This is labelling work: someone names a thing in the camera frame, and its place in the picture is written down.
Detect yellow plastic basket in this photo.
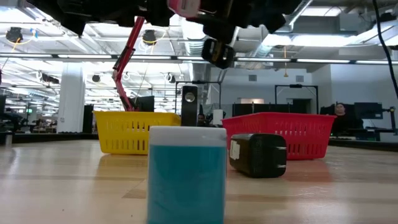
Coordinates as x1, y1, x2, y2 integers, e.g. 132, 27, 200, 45
93, 111, 182, 156

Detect white building column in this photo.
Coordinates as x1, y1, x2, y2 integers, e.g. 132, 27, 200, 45
56, 63, 86, 134

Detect silver slanted ventilation duct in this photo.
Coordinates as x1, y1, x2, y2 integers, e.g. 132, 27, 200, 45
248, 18, 313, 58

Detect black low partition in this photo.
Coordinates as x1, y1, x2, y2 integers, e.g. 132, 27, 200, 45
231, 98, 312, 114

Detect long horizontal light bar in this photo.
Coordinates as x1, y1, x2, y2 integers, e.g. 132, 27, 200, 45
0, 52, 398, 65

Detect black monitor behind lamp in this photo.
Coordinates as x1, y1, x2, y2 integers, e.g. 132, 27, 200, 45
130, 95, 155, 112

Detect black power adapter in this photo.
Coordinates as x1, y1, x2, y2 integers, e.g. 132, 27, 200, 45
229, 133, 287, 179

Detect yellow hanging cord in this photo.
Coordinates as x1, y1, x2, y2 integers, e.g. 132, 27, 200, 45
282, 45, 289, 78

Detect black hanging cable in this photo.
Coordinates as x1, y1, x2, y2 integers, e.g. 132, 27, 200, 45
372, 0, 398, 98

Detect red plastic basket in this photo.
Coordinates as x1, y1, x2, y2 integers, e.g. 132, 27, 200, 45
221, 112, 338, 161

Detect silver spiral ventilation duct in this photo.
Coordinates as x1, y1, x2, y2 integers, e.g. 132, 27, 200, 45
180, 26, 213, 57

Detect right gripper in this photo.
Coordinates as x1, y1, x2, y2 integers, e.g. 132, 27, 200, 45
186, 0, 269, 43

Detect teal white-topped cube charger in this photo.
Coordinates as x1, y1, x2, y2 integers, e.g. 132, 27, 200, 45
147, 84, 228, 224

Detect black desk monitors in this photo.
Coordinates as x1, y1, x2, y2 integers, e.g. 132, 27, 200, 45
319, 101, 384, 138

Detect hanging camera with yellow cable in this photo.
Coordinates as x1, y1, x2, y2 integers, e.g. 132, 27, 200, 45
5, 26, 40, 44
139, 27, 169, 47

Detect black tall cabinet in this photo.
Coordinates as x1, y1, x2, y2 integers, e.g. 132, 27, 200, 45
82, 105, 95, 134

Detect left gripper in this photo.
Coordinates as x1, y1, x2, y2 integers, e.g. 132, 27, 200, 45
86, 0, 175, 27

